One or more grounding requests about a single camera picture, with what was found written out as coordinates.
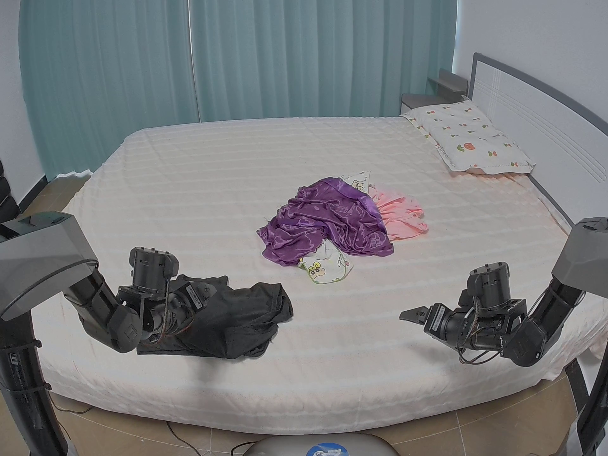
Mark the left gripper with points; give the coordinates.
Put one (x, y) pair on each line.
(190, 302)

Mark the grey bedside table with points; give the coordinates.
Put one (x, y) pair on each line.
(430, 100)

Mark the white printed pillow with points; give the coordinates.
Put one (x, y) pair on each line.
(470, 136)

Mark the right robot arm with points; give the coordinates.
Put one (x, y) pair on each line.
(527, 340)

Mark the purple satin garment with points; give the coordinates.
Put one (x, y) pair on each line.
(323, 221)

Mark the black chest of drawers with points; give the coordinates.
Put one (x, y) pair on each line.
(8, 193)

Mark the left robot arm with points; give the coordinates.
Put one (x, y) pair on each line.
(42, 254)

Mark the black T-shirt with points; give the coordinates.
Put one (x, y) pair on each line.
(237, 316)

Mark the pink garment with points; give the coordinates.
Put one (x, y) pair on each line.
(403, 216)

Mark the white printed garment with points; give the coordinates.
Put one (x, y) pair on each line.
(327, 269)

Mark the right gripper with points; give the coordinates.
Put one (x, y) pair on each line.
(451, 328)

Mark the bed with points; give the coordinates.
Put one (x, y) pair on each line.
(213, 169)

